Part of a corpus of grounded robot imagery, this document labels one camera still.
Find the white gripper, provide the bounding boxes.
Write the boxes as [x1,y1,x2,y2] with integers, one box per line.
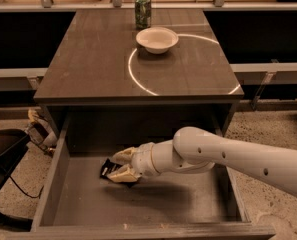
[107,142,159,183]

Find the open grey top drawer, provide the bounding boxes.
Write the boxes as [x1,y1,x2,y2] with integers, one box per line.
[10,106,275,240]

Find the black cable on floor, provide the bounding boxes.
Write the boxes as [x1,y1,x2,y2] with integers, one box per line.
[8,175,44,200]

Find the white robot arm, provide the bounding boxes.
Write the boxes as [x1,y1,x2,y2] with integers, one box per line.
[108,127,297,197]

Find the black chair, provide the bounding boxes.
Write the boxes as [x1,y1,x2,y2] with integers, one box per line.
[0,129,32,231]

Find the white bowl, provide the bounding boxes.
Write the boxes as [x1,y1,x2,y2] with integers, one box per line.
[136,27,179,54]

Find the black rxbar chocolate wrapper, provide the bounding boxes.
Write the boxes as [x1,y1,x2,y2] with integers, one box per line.
[100,158,121,180]

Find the green soda can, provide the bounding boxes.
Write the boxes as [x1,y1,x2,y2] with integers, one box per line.
[135,0,151,29]

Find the grey cabinet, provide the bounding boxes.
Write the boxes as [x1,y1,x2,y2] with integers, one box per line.
[35,9,243,131]

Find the clutter beside cabinet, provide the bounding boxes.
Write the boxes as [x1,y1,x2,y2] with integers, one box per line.
[25,108,57,156]

